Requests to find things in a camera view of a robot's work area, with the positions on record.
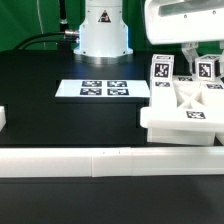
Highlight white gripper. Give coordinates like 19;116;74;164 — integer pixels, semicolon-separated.
144;0;224;76

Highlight white tagged cube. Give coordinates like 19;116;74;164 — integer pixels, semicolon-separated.
195;54;220;81
151;54;174;80

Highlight white chair back frame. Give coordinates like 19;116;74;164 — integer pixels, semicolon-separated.
140;77;224;133

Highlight white chair seat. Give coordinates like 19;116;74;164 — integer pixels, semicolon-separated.
147;128;215;146

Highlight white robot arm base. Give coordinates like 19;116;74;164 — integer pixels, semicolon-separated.
74;0;133;65

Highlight white front fence bar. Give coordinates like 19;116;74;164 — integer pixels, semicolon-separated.
0;146;224;178

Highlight white fence bar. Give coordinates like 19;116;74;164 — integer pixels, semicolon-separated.
0;106;6;132
0;146;224;178

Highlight white left fence bar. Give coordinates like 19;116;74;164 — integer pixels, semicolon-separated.
0;106;6;132

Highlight black cables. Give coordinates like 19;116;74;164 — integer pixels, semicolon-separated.
13;29;81;52

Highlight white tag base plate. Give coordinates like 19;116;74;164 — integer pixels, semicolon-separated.
55;79;150;98

